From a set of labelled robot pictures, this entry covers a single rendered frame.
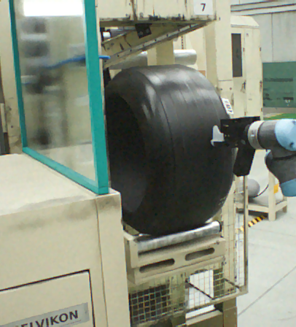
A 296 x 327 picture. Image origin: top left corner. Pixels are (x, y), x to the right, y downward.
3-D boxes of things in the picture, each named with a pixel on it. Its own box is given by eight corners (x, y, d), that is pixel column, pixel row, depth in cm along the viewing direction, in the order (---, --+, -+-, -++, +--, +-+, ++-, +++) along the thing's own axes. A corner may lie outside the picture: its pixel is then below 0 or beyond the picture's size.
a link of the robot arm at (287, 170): (303, 182, 128) (294, 143, 126) (316, 193, 117) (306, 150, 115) (275, 190, 129) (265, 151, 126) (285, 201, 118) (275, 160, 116)
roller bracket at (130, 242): (131, 269, 150) (129, 240, 148) (87, 234, 185) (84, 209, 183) (141, 267, 151) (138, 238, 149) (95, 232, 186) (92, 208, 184)
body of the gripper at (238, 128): (239, 117, 139) (266, 114, 128) (242, 147, 140) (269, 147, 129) (217, 120, 135) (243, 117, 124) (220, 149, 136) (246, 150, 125)
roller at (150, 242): (127, 238, 156) (125, 249, 158) (133, 246, 152) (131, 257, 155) (216, 217, 171) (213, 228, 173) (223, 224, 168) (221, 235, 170)
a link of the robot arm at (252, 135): (280, 147, 125) (256, 152, 121) (268, 147, 129) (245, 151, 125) (278, 119, 124) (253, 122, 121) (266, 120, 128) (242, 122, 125)
